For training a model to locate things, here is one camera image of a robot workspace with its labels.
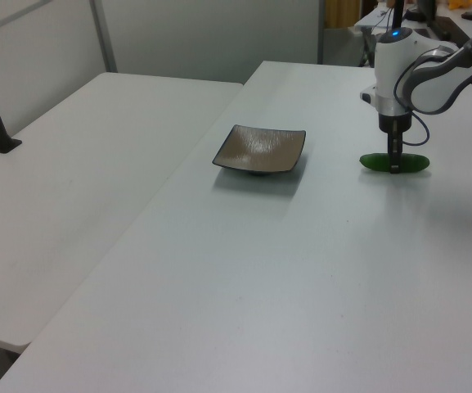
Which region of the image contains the black vertical pole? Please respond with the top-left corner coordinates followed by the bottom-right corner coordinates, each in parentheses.
top-left (390, 0), bottom-right (407, 30)

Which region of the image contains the grey partition frame post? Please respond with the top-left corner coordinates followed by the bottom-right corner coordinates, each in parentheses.
top-left (88, 0), bottom-right (119, 75)

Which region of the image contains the green cucumber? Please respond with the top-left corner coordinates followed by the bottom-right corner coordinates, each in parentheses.
top-left (359, 152), bottom-right (430, 174)

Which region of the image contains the brown wooden panel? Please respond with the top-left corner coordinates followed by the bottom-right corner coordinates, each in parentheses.
top-left (324, 0), bottom-right (362, 29)

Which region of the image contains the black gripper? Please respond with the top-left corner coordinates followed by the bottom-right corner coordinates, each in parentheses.
top-left (377, 111), bottom-right (413, 175)

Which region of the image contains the blue-grey gripper cable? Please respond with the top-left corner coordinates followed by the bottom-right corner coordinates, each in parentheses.
top-left (401, 106), bottom-right (431, 147)

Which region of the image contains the square brown ceramic plate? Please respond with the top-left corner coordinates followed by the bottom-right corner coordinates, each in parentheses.
top-left (212, 124), bottom-right (307, 177)

